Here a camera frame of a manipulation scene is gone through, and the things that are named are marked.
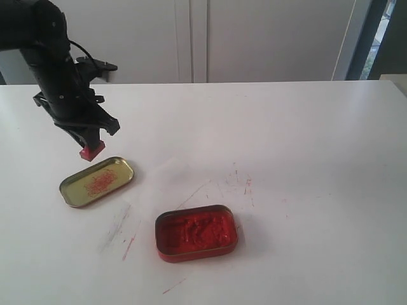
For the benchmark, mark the white paper sheet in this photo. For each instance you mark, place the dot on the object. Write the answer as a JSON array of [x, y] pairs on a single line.
[[164, 188]]

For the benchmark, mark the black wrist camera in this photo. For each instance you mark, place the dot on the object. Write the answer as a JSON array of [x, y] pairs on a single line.
[[90, 69]]

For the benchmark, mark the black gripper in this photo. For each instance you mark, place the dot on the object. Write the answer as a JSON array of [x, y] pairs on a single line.
[[78, 112]]

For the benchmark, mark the white cabinet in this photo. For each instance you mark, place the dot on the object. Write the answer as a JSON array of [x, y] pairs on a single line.
[[219, 41]]

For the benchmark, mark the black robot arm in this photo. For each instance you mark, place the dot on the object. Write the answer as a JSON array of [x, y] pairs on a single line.
[[38, 30]]

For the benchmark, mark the red ink tin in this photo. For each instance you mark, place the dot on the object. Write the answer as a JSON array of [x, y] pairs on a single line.
[[195, 233]]

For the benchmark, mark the gold tin lid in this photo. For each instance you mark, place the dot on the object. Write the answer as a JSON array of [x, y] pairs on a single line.
[[96, 182]]

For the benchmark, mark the beige side table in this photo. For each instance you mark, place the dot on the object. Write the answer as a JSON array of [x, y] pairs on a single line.
[[399, 80]]

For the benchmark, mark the red stamp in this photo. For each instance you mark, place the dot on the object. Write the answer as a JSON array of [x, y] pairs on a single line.
[[87, 154]]

